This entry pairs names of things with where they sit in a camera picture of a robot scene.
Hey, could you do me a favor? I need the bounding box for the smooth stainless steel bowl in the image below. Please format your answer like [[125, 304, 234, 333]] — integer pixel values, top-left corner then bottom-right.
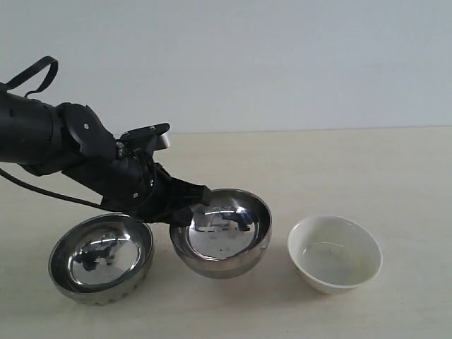
[[169, 188, 272, 280]]

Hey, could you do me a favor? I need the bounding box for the ribbed stainless steel bowl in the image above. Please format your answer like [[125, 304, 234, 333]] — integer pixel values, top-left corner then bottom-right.
[[48, 213, 155, 306]]

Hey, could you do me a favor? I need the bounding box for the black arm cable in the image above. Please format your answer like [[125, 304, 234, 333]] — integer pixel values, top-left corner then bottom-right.
[[0, 167, 103, 209]]

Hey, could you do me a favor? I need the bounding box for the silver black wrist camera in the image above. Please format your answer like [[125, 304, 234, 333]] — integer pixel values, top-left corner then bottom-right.
[[117, 123, 170, 155]]

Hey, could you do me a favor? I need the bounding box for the black looped cable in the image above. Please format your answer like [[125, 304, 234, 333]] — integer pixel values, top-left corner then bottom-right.
[[0, 55, 59, 98]]

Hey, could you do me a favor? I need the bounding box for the white ceramic bowl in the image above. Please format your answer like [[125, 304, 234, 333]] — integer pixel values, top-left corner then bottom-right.
[[287, 215, 383, 295]]

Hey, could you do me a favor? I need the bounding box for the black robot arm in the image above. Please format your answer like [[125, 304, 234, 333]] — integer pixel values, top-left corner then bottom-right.
[[1, 93, 212, 227]]

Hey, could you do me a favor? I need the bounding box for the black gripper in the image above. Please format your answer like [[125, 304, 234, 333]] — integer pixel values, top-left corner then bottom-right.
[[100, 155, 212, 227]]

